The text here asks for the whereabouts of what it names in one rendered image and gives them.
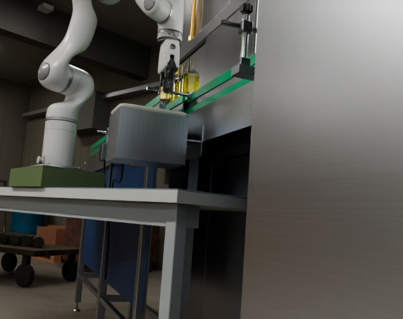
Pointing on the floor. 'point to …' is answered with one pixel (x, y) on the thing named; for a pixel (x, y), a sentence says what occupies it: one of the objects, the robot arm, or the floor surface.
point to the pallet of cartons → (49, 237)
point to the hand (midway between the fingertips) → (166, 87)
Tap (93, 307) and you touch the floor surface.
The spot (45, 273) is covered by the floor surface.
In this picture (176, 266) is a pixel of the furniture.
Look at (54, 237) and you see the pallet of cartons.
